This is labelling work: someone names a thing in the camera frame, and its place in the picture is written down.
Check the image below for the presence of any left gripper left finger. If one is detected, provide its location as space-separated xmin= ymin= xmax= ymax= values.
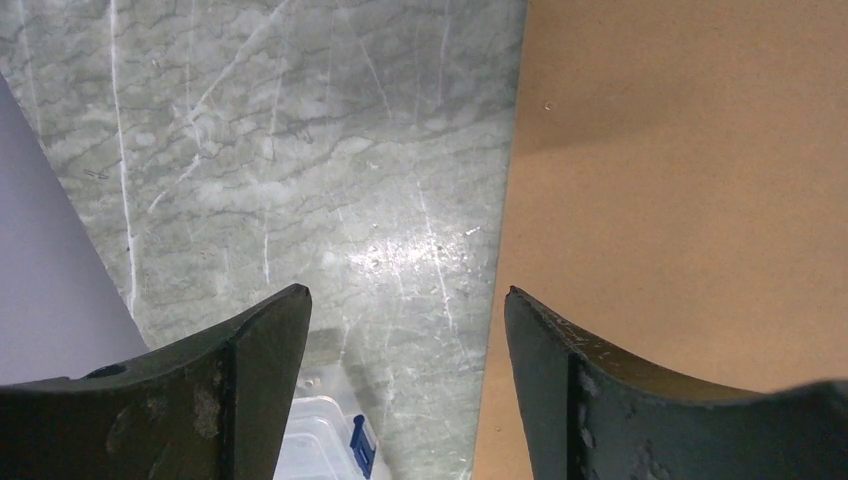
xmin=1 ymin=284 xmax=312 ymax=479

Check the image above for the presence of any brown backing board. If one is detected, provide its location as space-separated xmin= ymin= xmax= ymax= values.
xmin=472 ymin=1 xmax=847 ymax=479

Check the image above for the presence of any clear plastic screw box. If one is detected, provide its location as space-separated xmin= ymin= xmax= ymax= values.
xmin=274 ymin=374 xmax=386 ymax=479

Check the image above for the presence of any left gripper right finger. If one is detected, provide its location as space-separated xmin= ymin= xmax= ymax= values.
xmin=504 ymin=288 xmax=847 ymax=479

